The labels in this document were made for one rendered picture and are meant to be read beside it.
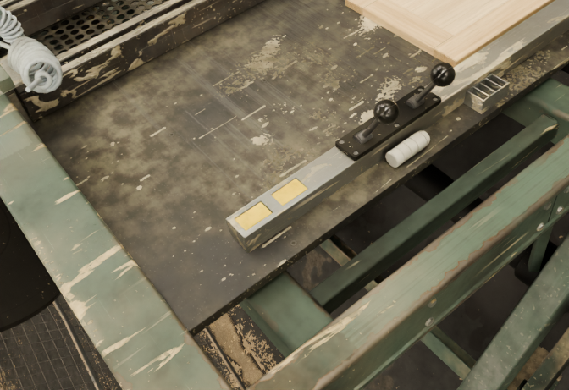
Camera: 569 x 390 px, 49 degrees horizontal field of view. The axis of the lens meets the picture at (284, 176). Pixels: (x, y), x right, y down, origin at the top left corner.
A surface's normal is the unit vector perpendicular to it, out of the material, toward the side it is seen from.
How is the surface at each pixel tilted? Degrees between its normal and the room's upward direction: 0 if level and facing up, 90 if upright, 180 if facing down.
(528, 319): 0
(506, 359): 0
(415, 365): 0
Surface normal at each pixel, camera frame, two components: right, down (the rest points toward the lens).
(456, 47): -0.11, -0.66
